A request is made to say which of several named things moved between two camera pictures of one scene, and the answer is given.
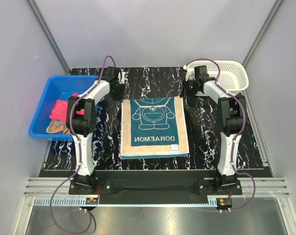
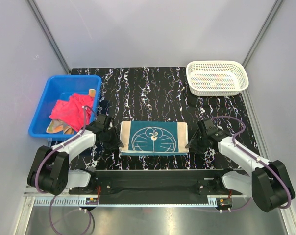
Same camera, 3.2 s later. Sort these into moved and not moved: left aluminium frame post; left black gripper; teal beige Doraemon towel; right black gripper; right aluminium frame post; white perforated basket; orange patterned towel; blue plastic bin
Moved: right black gripper; teal beige Doraemon towel; left black gripper
Not moved: left aluminium frame post; right aluminium frame post; blue plastic bin; orange patterned towel; white perforated basket
